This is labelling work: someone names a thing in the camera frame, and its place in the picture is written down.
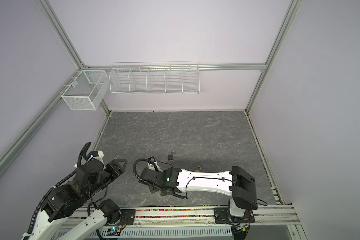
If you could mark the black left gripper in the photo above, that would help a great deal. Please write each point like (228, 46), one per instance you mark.
(116, 169)

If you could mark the black padlock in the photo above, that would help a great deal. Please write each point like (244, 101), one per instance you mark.
(171, 156)

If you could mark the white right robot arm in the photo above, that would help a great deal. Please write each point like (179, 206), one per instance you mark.
(237, 184)

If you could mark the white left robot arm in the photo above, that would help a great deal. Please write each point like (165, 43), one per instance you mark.
(90, 176)

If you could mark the white mesh box basket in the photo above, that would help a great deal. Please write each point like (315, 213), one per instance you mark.
(87, 90)

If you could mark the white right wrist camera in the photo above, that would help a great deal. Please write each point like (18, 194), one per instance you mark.
(153, 164)

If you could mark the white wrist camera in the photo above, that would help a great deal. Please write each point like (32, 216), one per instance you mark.
(153, 164)
(98, 155)

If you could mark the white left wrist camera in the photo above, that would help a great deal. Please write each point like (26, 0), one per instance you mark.
(98, 155)

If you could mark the white vented cable duct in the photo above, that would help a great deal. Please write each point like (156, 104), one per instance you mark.
(166, 233)

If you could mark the white wire shelf basket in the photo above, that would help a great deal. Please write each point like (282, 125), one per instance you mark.
(155, 78)

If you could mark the aluminium frame corner post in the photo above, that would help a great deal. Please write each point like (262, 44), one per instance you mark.
(57, 27)

